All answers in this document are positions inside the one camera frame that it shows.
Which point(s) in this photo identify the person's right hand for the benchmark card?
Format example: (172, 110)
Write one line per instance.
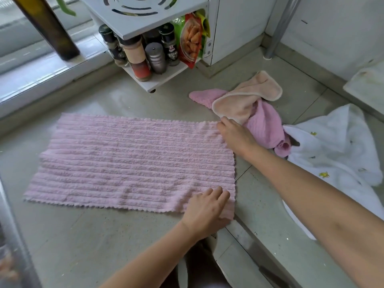
(237, 136)

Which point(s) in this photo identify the person's left hand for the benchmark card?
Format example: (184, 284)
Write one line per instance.
(207, 212)

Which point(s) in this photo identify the peach towel with white trim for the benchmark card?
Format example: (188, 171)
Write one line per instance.
(240, 107)

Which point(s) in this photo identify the pink muslin cloth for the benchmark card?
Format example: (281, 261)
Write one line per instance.
(264, 125)

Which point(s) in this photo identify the white banana print cloth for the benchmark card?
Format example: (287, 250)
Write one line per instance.
(330, 146)

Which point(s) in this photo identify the light pink ribbed towel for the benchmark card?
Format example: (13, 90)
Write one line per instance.
(120, 161)

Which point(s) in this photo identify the person's left forearm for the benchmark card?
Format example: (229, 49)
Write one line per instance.
(156, 260)

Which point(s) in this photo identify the person's right forearm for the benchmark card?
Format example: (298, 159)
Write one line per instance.
(315, 203)

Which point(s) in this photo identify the red and green snack packet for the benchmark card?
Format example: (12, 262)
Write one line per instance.
(192, 38)

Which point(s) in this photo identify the black-lidded spice jar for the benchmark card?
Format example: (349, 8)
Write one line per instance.
(107, 32)
(120, 56)
(151, 35)
(171, 47)

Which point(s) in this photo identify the steel shaker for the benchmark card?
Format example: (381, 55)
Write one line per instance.
(156, 59)

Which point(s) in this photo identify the grey metal pipe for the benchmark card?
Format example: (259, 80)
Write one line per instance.
(282, 23)

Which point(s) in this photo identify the tan and red spice jar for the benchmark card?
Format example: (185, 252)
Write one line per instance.
(138, 56)

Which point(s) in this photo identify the white drip tray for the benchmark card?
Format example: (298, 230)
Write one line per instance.
(366, 86)

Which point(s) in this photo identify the white tiered shelf rack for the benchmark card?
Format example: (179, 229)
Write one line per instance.
(135, 25)

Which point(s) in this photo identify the stainless steel sink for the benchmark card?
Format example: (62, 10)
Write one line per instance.
(15, 236)

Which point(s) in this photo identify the dark green glass bottle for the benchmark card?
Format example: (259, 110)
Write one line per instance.
(51, 32)

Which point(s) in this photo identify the white window frame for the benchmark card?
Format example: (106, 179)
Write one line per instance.
(24, 35)

